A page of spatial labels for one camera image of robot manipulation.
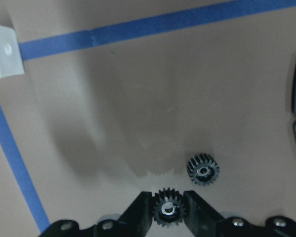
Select white curved plastic part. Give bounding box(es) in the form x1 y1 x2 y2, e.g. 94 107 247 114
0 25 25 79

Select black bearing gear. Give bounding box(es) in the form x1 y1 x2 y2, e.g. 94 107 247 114
186 153 220 186

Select black gear sideways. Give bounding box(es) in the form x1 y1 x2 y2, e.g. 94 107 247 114
152 188 186 227

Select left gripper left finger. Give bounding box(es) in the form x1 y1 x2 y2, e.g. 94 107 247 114
118 192 153 237

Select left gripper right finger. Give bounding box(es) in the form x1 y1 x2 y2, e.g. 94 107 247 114
183 191 224 237

